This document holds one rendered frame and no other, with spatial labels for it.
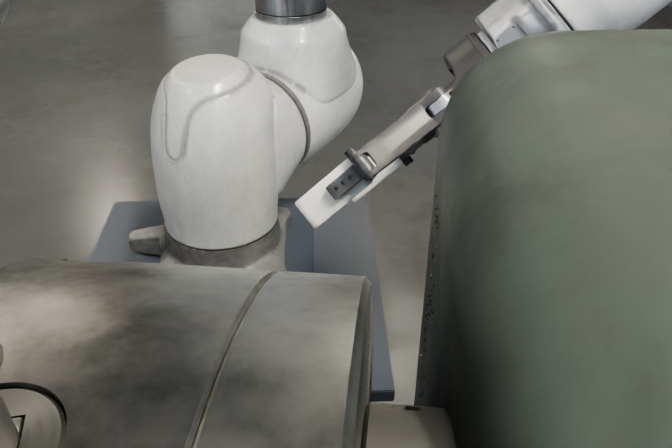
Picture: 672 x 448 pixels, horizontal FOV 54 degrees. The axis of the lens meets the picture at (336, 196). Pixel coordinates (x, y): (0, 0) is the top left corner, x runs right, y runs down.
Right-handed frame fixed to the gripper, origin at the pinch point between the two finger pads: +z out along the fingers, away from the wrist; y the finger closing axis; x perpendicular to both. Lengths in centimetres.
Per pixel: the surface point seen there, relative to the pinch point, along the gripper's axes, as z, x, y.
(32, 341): -7.8, 0.6, 48.5
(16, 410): -8, 2, 50
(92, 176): 135, -79, -165
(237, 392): -12, 5, 49
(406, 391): 53, 46, -99
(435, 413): -11.6, 10.6, 39.7
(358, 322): -13.7, 5.7, 44.7
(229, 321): -11.2, 3.4, 46.0
